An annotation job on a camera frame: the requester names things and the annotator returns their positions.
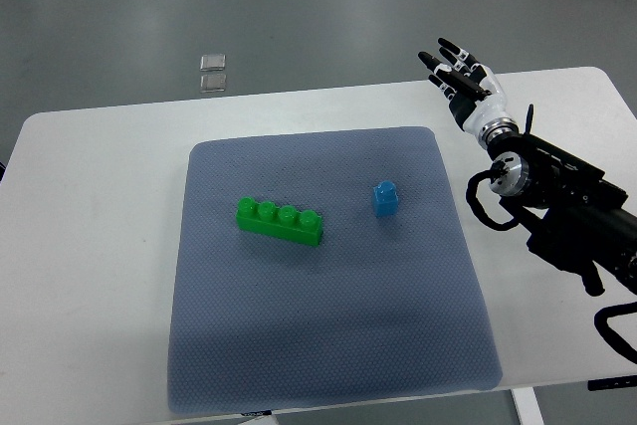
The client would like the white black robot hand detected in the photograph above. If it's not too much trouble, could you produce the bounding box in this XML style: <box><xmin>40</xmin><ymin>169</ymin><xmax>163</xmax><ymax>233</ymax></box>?
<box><xmin>418</xmin><ymin>38</ymin><xmax>519</xmax><ymax>148</ymax></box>

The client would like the small blue block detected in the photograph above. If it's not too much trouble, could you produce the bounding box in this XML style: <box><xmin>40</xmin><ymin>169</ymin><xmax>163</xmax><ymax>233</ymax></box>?
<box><xmin>372</xmin><ymin>180</ymin><xmax>399</xmax><ymax>217</ymax></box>

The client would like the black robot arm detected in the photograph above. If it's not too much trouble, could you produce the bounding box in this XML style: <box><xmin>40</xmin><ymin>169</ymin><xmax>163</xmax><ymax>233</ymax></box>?
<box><xmin>466</xmin><ymin>117</ymin><xmax>636</xmax><ymax>297</ymax></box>

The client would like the long green block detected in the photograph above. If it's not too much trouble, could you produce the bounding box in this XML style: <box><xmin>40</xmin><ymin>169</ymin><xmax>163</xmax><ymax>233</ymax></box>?
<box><xmin>236</xmin><ymin>196</ymin><xmax>322</xmax><ymax>247</ymax></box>

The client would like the blue-grey fabric mat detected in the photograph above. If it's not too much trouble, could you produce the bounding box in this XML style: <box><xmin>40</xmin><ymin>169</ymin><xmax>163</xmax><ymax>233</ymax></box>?
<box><xmin>167</xmin><ymin>126</ymin><xmax>502</xmax><ymax>415</ymax></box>

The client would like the upper metal floor plate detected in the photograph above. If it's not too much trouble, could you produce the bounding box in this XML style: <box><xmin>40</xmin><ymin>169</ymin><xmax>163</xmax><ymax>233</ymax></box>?
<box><xmin>200</xmin><ymin>53</ymin><xmax>226</xmax><ymax>72</ymax></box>

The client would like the black table control panel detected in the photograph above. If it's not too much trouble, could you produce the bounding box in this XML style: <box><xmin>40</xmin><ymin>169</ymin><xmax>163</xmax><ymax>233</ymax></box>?
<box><xmin>587</xmin><ymin>375</ymin><xmax>637</xmax><ymax>391</ymax></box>

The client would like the white table leg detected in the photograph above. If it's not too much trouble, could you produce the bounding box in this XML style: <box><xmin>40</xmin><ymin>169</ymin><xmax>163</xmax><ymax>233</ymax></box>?
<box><xmin>511</xmin><ymin>387</ymin><xmax>544</xmax><ymax>425</ymax></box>

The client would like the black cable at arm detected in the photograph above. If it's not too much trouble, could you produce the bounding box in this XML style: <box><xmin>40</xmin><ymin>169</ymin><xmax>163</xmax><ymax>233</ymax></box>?
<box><xmin>594</xmin><ymin>302</ymin><xmax>637</xmax><ymax>361</ymax></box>

